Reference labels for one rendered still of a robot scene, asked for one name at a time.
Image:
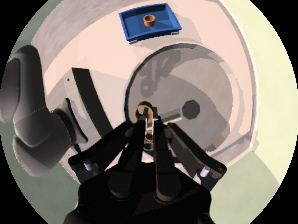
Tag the blue shallow tray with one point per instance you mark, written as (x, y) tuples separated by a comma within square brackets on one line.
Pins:
[(164, 20)]

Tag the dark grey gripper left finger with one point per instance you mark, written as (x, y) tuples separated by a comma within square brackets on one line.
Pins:
[(99, 156)]

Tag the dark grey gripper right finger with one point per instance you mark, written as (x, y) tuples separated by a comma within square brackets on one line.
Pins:
[(202, 168)]

